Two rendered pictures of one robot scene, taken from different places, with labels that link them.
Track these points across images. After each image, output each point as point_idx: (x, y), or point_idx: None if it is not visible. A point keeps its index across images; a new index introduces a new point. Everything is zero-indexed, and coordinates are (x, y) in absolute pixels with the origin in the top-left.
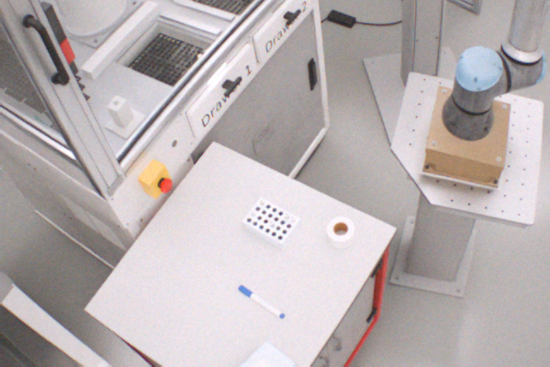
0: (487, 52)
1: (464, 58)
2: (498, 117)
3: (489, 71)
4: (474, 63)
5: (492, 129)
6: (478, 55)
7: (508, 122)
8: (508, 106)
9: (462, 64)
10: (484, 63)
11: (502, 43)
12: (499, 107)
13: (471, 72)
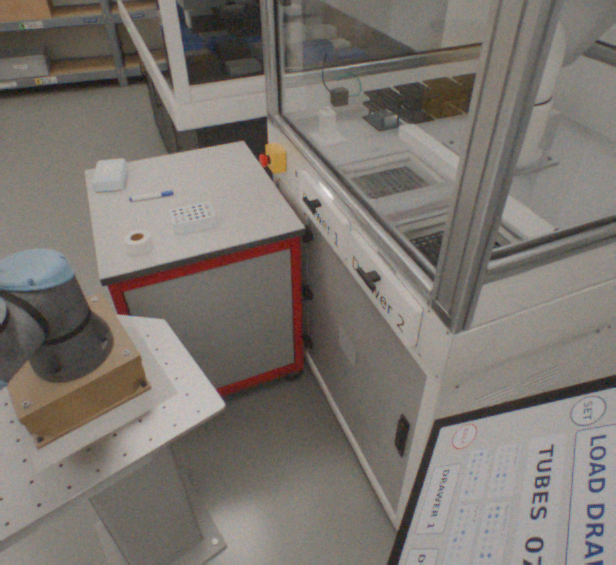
0: (21, 276)
1: (55, 255)
2: (30, 384)
3: (7, 261)
4: (36, 258)
5: (30, 365)
6: (35, 266)
7: (10, 391)
8: (21, 412)
9: (53, 250)
10: (21, 264)
11: (1, 298)
12: (35, 399)
13: (35, 249)
